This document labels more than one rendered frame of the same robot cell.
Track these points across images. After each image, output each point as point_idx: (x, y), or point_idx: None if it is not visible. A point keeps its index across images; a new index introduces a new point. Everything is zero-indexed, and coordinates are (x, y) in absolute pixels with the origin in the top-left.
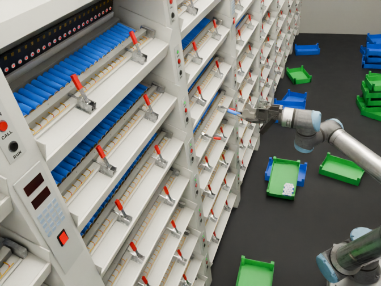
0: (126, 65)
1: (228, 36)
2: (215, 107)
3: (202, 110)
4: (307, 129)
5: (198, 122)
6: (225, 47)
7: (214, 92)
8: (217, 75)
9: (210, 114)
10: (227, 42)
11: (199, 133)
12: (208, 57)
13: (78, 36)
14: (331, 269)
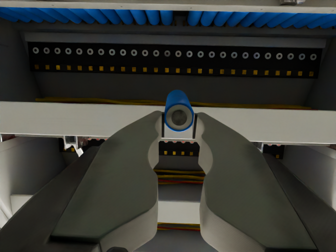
0: None
1: (9, 198)
2: (77, 3)
3: (291, 142)
4: None
5: (216, 12)
6: (2, 167)
7: (168, 138)
8: (84, 139)
9: (141, 5)
10: (2, 183)
11: (289, 8)
12: (187, 222)
13: None
14: None
